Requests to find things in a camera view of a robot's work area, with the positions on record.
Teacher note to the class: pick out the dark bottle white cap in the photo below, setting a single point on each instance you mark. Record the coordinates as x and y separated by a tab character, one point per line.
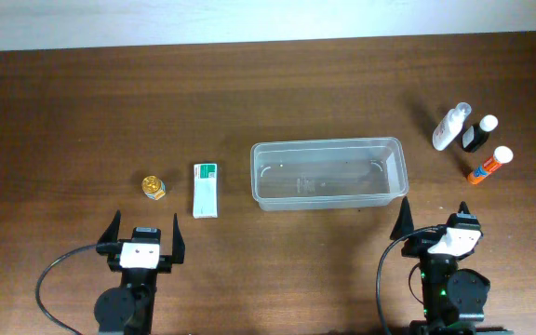
477	134

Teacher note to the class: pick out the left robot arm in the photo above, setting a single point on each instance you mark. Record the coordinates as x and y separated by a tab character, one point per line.
129	308

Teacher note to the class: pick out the small gold lid jar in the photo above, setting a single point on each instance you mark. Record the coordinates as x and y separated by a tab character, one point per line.
153	187

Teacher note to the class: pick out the white lotion bottle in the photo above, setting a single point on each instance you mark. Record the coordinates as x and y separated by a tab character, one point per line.
450	126

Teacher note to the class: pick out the clear plastic container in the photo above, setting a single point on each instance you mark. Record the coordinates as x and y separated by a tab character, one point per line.
328	174

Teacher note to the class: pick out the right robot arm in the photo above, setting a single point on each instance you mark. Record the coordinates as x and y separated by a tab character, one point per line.
453	299

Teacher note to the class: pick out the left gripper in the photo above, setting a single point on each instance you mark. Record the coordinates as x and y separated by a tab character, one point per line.
108	244

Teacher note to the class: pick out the white green medicine box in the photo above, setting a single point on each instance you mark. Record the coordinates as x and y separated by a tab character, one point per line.
205	203

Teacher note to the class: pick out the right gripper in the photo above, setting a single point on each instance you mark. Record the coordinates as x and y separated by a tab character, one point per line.
419	243

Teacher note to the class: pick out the orange tube white cap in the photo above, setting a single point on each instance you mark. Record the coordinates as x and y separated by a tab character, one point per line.
502	155

